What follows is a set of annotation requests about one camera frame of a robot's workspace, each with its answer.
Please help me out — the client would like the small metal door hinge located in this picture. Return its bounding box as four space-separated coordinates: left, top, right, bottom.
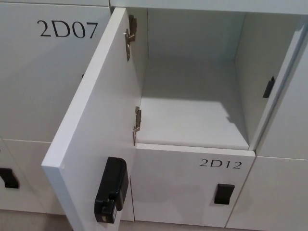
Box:
131 106 142 146

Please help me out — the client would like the white open locker compartment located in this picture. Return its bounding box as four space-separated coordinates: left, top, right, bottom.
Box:
109 0 308 152

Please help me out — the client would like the large metal door hinge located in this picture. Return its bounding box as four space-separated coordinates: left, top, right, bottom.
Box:
123 14 138 61

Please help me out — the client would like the black handle with angled edge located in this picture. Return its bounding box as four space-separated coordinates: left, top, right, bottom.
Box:
0 167 20 189

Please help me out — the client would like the black strike plate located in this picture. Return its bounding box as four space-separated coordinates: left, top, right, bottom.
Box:
262 76 275 98

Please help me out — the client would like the white locker door 2D07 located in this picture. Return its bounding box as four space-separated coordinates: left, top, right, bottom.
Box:
0 0 114 144

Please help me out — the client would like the black handle on 2D12 door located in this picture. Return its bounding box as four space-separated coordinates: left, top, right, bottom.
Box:
214 183 235 205

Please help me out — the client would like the white locker door 2D12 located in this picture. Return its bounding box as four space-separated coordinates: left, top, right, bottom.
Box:
129 141 256 222

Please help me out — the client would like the black lock box on door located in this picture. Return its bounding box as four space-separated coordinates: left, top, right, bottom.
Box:
94 156 128 223

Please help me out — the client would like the white locker door plain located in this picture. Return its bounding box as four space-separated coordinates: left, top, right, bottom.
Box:
237 154 308 231
0 138 57 215
256 31 308 159

